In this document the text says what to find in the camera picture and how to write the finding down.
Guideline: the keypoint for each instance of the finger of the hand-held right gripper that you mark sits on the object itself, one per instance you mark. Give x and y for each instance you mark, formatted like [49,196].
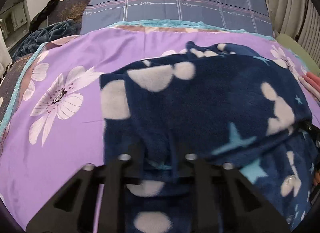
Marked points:
[308,126]

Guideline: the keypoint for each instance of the blue plaid pillow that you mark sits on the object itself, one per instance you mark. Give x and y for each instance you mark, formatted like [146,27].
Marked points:
[175,0]

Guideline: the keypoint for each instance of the navy fleece garment white dots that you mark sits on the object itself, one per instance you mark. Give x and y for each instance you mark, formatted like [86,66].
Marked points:
[200,102]

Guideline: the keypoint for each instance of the beige curtain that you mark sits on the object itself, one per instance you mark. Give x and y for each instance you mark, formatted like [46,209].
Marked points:
[292,5]

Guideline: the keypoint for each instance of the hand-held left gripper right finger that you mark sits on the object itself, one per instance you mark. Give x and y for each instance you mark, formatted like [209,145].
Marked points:
[210,193]

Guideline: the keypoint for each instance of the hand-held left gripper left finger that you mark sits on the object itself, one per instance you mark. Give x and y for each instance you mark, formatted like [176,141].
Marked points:
[113,193]

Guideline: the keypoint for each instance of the pink folded cloth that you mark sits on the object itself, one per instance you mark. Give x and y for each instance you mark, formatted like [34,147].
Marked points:
[312,82]

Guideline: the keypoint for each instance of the purple floral bed sheet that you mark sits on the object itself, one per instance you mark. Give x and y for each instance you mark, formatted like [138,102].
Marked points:
[62,152]

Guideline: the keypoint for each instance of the dark blue fleece blanket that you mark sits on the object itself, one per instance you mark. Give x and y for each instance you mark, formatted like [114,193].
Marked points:
[40,36]

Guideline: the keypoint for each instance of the green folded cloth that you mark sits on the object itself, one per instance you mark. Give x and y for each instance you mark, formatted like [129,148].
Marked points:
[297,50]

